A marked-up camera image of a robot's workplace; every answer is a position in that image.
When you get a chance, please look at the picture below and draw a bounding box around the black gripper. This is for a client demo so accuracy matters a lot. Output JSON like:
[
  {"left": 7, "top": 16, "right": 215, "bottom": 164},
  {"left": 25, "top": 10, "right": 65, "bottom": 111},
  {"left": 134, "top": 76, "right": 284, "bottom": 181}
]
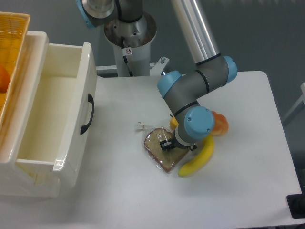
[{"left": 160, "top": 138, "right": 197, "bottom": 151}]

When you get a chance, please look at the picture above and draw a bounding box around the brown toast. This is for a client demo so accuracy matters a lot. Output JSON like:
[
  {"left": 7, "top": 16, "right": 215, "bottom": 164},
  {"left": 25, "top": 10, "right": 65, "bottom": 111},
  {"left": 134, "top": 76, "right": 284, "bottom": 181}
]
[{"left": 134, "top": 122, "right": 189, "bottom": 173}]

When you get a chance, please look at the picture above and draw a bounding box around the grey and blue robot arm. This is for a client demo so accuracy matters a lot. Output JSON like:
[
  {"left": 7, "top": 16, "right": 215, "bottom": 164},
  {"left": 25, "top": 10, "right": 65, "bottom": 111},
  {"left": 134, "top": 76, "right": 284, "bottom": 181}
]
[{"left": 76, "top": 0, "right": 237, "bottom": 151}]

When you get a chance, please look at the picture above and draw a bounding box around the yellow bell pepper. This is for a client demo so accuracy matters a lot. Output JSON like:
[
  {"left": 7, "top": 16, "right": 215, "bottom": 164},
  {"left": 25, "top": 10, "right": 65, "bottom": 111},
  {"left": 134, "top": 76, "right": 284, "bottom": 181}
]
[{"left": 169, "top": 115, "right": 179, "bottom": 130}]

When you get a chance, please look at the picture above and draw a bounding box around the yellow banana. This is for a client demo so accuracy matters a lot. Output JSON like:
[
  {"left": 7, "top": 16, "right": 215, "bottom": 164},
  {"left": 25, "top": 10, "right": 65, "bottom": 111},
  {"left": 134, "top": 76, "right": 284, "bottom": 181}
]
[{"left": 178, "top": 135, "right": 214, "bottom": 177}]

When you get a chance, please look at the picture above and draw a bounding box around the orange bread roll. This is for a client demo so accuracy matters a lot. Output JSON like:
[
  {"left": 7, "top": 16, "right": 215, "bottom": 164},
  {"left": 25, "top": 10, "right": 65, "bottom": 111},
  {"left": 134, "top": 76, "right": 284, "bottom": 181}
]
[{"left": 211, "top": 111, "right": 229, "bottom": 136}]

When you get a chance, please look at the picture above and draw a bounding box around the black device at table corner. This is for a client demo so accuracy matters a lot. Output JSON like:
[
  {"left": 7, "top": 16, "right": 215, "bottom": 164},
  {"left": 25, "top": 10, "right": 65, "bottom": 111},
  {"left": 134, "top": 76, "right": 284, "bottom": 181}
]
[{"left": 286, "top": 194, "right": 305, "bottom": 219}]

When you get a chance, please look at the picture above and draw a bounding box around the white plastic drawer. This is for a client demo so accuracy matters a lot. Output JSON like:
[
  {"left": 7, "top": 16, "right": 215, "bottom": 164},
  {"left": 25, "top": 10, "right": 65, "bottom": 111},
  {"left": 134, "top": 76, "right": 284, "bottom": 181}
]
[{"left": 14, "top": 42, "right": 98, "bottom": 189}]

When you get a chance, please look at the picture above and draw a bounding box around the white drawer cabinet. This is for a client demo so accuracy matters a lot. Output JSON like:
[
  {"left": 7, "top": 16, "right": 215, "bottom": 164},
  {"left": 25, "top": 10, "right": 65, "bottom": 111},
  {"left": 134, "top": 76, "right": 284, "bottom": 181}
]
[{"left": 0, "top": 31, "right": 60, "bottom": 197}]

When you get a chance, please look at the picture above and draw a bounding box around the orange fruit in basket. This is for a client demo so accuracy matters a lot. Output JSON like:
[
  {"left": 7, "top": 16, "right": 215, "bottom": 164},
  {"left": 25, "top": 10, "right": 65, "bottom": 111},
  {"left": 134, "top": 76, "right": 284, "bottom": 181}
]
[{"left": 0, "top": 65, "right": 10, "bottom": 93}]

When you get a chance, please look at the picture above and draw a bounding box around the yellow woven basket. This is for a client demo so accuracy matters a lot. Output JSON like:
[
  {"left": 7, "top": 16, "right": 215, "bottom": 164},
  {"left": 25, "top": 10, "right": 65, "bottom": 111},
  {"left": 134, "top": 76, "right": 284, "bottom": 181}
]
[{"left": 0, "top": 11, "right": 31, "bottom": 124}]

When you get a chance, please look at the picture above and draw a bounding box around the black drawer handle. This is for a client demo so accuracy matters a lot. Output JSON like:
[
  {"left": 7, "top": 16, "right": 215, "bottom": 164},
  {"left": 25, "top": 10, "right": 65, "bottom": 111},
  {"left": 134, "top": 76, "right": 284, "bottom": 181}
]
[{"left": 80, "top": 93, "right": 95, "bottom": 135}]

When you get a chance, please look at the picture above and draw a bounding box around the black cable on pedestal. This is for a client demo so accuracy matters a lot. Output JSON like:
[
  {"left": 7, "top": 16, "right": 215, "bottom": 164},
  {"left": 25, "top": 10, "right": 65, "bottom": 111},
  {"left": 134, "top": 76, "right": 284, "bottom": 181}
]
[{"left": 120, "top": 37, "right": 134, "bottom": 77}]

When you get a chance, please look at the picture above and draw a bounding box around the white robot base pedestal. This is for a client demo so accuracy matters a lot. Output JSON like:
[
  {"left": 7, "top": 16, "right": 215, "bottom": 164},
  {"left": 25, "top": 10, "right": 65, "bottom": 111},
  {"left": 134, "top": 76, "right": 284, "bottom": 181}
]
[{"left": 104, "top": 12, "right": 169, "bottom": 77}]

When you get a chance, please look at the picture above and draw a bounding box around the white frame at right edge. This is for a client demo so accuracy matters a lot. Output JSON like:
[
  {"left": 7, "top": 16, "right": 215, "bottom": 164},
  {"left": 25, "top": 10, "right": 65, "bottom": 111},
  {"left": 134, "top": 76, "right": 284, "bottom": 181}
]
[{"left": 282, "top": 83, "right": 305, "bottom": 128}]

